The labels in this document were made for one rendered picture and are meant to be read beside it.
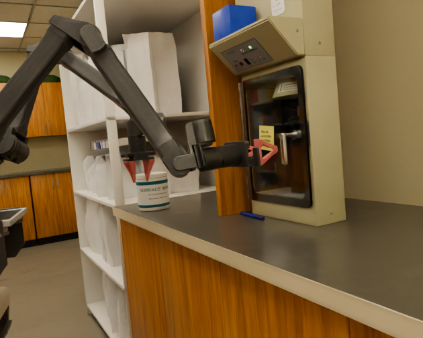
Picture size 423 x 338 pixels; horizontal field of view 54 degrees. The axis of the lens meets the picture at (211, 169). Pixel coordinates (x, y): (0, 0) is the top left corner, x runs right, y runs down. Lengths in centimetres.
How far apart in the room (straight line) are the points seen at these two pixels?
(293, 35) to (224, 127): 43
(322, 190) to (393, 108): 46
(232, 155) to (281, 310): 39
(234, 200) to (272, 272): 62
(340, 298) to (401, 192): 85
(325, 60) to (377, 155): 49
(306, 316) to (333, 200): 45
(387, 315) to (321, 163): 60
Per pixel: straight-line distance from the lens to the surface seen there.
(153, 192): 169
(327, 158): 122
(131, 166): 138
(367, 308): 72
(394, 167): 156
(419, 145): 149
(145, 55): 234
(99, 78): 151
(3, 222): 125
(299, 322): 92
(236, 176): 147
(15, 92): 111
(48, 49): 113
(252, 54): 129
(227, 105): 146
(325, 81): 123
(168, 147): 102
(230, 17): 132
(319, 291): 79
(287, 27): 118
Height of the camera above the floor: 121
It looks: 4 degrees down
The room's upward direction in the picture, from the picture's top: 5 degrees counter-clockwise
